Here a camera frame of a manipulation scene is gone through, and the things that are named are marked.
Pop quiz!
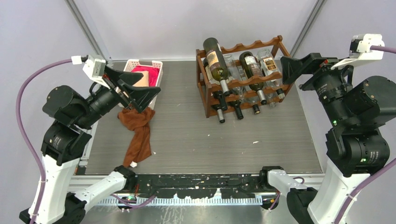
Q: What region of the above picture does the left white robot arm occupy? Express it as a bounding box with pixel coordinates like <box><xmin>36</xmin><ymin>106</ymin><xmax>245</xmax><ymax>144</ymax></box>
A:
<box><xmin>19</xmin><ymin>65</ymin><xmax>161</xmax><ymax>224</ymax></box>

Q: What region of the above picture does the clear bottle black cap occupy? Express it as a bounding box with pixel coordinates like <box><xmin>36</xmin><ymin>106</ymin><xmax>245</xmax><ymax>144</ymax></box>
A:
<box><xmin>256</xmin><ymin>49</ymin><xmax>285</xmax><ymax>99</ymax></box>

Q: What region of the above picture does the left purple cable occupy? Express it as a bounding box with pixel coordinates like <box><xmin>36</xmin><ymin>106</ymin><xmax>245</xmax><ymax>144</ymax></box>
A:
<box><xmin>16</xmin><ymin>56</ymin><xmax>89</xmax><ymax>224</ymax></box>

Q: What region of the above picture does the dark wine bottle back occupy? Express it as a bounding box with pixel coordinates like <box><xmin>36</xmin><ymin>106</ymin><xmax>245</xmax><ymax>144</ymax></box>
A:
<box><xmin>203</xmin><ymin>37</ymin><xmax>231</xmax><ymax>97</ymax></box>

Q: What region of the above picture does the dark wine bottle front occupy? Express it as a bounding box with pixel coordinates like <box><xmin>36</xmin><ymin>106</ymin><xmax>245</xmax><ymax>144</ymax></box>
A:
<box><xmin>228</xmin><ymin>100</ymin><xmax>244</xmax><ymax>120</ymax></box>

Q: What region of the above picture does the brown bottle gold cap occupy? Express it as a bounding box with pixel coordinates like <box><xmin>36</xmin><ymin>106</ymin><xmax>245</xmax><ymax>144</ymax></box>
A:
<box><xmin>211</xmin><ymin>91</ymin><xmax>228</xmax><ymax>124</ymax></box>

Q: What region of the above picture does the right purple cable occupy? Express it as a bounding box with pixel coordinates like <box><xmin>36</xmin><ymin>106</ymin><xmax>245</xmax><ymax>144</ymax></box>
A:
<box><xmin>334</xmin><ymin>45</ymin><xmax>396</xmax><ymax>224</ymax></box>

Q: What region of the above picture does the brown wooden wine rack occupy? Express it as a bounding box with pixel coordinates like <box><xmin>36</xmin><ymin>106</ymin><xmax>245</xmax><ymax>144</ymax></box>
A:
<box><xmin>196</xmin><ymin>35</ymin><xmax>294</xmax><ymax>118</ymax></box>

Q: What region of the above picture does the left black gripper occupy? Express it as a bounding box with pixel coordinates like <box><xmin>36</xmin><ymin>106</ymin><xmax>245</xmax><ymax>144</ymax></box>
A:
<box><xmin>77</xmin><ymin>64</ymin><xmax>162</xmax><ymax>127</ymax></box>

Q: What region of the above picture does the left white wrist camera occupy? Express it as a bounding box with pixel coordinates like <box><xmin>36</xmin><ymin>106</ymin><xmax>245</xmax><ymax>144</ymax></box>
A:
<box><xmin>83</xmin><ymin>55</ymin><xmax>110</xmax><ymax>89</ymax></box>

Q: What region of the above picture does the tall slim clear bottle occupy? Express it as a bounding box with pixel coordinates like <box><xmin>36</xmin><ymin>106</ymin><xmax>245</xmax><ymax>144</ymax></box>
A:
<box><xmin>224</xmin><ymin>55</ymin><xmax>244</xmax><ymax>101</ymax></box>

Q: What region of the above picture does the clear glass wine bottle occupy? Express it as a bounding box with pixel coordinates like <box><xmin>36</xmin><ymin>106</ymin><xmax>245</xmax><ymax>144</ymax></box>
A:
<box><xmin>265</xmin><ymin>92</ymin><xmax>277</xmax><ymax>108</ymax></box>

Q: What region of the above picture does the purple cable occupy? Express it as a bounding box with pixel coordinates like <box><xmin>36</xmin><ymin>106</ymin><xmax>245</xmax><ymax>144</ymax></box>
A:
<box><xmin>334</xmin><ymin>45</ymin><xmax>396</xmax><ymax>224</ymax></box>
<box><xmin>16</xmin><ymin>56</ymin><xmax>89</xmax><ymax>224</ymax></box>

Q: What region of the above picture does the brown cloth on table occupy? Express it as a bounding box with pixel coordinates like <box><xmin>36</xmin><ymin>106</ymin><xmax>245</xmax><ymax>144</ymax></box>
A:
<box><xmin>117</xmin><ymin>107</ymin><xmax>155</xmax><ymax>167</ymax></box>

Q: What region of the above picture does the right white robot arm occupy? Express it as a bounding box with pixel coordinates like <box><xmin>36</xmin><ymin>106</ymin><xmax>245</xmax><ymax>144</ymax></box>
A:
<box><xmin>259</xmin><ymin>51</ymin><xmax>396</xmax><ymax>224</ymax></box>

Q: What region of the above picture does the white plastic basket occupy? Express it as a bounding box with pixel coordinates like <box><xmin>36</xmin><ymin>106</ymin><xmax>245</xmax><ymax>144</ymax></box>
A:
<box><xmin>124</xmin><ymin>59</ymin><xmax>163</xmax><ymax>109</ymax></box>

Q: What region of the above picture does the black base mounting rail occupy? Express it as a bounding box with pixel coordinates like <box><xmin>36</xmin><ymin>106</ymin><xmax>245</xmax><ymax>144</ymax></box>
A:
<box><xmin>117</xmin><ymin>174</ymin><xmax>276</xmax><ymax>199</ymax></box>

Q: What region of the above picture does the beige folded cloth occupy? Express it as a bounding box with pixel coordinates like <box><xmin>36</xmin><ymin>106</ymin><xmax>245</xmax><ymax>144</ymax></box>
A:
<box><xmin>119</xmin><ymin>71</ymin><xmax>149</xmax><ymax>98</ymax></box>

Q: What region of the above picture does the clear square liquor bottle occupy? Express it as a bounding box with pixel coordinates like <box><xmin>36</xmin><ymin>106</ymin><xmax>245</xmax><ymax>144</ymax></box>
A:
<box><xmin>246</xmin><ymin>96</ymin><xmax>261</xmax><ymax>115</ymax></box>

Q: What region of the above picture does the dark wine bottle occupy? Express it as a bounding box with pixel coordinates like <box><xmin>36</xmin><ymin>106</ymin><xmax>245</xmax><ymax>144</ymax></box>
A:
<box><xmin>203</xmin><ymin>37</ymin><xmax>231</xmax><ymax>97</ymax></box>
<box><xmin>239</xmin><ymin>51</ymin><xmax>267</xmax><ymax>105</ymax></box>
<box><xmin>228</xmin><ymin>100</ymin><xmax>244</xmax><ymax>120</ymax></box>
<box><xmin>203</xmin><ymin>58</ymin><xmax>218</xmax><ymax>84</ymax></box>

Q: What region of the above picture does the pink red cloth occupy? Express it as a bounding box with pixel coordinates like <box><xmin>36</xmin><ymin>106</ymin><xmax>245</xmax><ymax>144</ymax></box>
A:
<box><xmin>131</xmin><ymin>65</ymin><xmax>159</xmax><ymax>87</ymax></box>

